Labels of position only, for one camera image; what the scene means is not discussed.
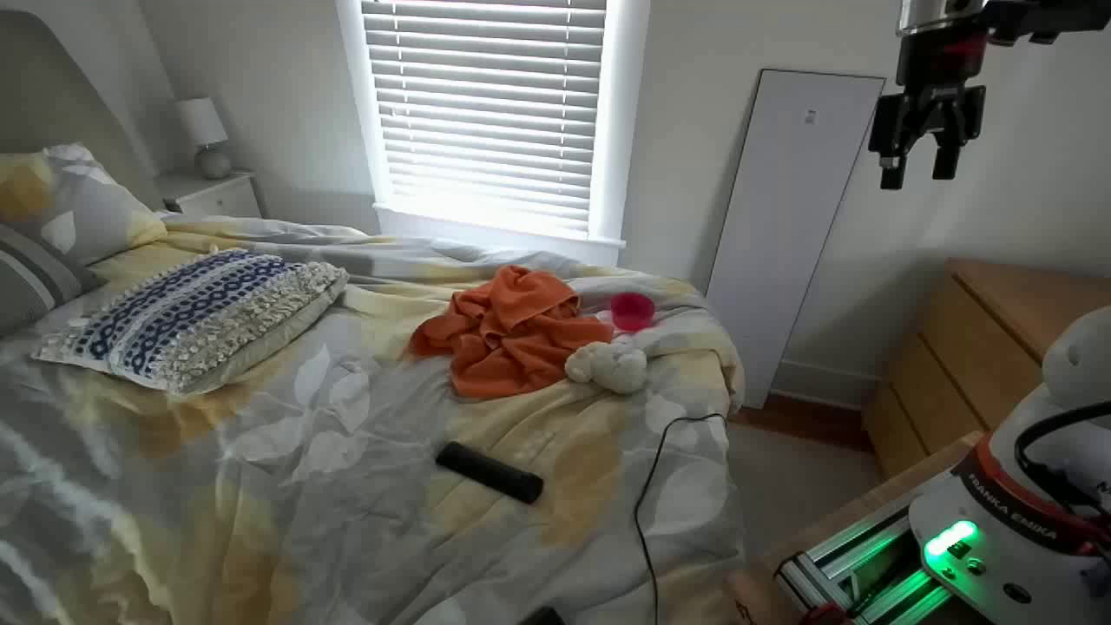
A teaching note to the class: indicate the white window blinds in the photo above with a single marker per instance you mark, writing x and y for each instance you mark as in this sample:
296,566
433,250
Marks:
486,110

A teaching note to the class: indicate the black rounded device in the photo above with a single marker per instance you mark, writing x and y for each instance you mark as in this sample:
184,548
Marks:
542,617

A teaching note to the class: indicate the small white table lamp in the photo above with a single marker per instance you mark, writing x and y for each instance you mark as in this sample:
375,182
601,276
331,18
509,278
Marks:
205,134

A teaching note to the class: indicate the light wooden dresser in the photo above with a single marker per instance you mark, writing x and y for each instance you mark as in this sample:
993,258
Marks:
984,358

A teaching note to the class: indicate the orange crumpled cloth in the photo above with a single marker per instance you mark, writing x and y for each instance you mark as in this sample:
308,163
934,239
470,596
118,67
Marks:
509,332

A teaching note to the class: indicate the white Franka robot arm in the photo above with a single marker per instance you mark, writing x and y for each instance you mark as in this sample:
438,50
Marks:
1061,462

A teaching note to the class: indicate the grey upholstered headboard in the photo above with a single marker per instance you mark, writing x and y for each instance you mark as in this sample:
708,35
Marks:
58,82

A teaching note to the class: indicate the white plush teddy bear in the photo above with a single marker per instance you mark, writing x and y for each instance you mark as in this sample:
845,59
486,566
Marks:
610,366

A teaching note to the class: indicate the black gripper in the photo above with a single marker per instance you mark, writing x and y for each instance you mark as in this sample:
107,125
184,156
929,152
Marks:
932,91

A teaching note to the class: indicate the grey striped pillow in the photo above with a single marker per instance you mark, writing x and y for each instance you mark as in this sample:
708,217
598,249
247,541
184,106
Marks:
29,278

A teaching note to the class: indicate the black remote control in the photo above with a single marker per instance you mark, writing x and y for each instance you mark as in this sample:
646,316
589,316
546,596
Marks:
486,470

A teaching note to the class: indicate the grey yellow floral duvet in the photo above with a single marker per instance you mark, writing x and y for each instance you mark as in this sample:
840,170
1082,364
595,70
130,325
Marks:
349,486

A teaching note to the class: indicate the yellow grey floral pillow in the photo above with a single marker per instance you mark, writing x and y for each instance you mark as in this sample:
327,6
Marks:
74,210

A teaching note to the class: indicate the white bedside nightstand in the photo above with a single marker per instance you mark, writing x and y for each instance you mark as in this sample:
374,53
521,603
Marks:
213,194

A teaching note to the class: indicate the blue white patterned pillow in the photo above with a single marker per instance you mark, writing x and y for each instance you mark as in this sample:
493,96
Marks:
193,316

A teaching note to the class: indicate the white leaning board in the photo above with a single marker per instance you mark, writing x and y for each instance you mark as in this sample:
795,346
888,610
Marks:
794,220

